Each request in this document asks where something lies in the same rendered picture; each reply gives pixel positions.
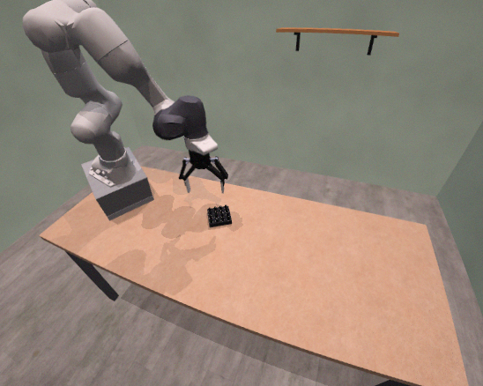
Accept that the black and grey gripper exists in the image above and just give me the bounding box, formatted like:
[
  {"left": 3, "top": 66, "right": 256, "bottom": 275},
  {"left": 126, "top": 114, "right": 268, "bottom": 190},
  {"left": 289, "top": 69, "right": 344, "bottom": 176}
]
[{"left": 179, "top": 150, "right": 228, "bottom": 193}]

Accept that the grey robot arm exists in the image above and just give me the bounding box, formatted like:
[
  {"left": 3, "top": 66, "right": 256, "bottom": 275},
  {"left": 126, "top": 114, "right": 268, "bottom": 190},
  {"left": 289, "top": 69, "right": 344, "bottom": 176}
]
[{"left": 23, "top": 0, "right": 218, "bottom": 188}]

